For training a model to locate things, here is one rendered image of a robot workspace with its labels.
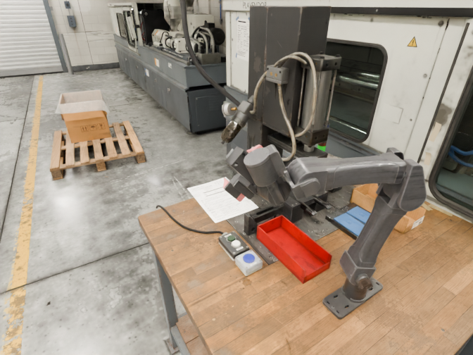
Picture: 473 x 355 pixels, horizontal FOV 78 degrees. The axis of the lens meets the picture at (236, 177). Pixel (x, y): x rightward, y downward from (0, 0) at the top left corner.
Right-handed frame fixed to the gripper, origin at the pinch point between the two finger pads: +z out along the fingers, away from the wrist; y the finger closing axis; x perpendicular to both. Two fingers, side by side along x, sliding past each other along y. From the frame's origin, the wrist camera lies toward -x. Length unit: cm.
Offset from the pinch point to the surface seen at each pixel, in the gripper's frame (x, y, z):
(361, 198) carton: 64, -26, 10
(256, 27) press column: -9, -45, 37
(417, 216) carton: 76, -33, -7
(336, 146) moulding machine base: 83, -55, 61
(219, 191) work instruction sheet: 32, 11, 49
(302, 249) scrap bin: 43.8, 6.2, 1.3
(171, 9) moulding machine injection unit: -1, -149, 442
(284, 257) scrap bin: 35.7, 12.0, -1.4
